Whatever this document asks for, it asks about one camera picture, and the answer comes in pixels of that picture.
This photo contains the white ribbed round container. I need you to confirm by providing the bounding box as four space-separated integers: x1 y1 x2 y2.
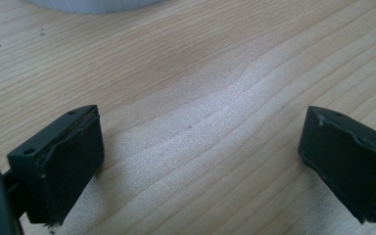
27 0 165 15

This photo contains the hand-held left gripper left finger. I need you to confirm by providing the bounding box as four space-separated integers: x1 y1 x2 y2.
7 104 105 227

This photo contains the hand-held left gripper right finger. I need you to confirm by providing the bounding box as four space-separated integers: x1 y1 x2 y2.
298 105 376 225

